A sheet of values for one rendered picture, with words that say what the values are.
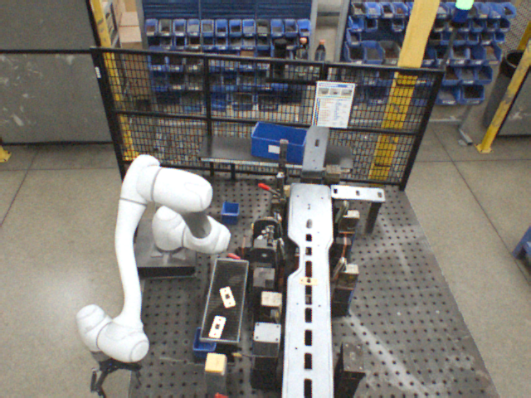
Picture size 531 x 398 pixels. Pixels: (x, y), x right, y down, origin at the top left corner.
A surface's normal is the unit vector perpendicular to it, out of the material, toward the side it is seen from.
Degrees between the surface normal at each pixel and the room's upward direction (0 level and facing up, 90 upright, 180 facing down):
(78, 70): 90
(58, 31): 92
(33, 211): 0
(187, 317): 0
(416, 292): 0
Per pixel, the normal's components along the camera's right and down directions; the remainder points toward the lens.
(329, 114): -0.09, 0.68
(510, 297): 0.03, -0.73
